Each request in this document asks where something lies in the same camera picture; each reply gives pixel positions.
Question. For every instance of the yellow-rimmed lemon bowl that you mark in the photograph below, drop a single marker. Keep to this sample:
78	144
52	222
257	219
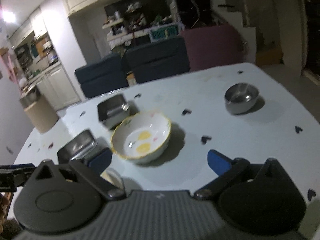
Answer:
142	138

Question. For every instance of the cream bowl with handles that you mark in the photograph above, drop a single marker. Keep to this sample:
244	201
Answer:
113	177

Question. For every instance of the large steel square container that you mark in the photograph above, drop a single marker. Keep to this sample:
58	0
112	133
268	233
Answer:
77	147

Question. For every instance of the beige thermos jug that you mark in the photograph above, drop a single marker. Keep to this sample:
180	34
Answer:
38	109

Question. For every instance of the dark blue chair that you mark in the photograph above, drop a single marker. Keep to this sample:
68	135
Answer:
158	60
102	77

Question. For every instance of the small steel square container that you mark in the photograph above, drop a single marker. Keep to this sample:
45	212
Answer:
113	111

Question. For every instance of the teal Poizon sign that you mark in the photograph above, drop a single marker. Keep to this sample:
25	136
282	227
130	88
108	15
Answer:
163	32

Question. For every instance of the left dark blue chair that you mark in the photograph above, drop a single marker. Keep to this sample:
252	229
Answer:
102	77

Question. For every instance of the small round steel bowl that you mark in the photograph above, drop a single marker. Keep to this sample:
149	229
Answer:
240	98

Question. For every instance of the white kitchen cabinet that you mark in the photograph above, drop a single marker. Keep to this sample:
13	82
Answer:
55	85

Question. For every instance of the maroon chair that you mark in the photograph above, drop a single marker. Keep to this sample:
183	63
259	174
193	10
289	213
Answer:
209	47

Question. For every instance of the person's left hand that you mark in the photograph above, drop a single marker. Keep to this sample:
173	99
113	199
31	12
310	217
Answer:
4	202

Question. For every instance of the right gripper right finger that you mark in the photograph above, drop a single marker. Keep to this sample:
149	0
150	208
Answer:
229	173

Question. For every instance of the white shelf rack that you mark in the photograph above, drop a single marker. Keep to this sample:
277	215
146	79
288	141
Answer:
117	33

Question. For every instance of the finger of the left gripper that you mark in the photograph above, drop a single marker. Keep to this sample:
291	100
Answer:
16	175

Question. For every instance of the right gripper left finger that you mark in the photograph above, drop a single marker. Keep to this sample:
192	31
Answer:
90	169

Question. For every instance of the right dark blue chair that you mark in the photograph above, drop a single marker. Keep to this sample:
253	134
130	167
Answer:
158	60

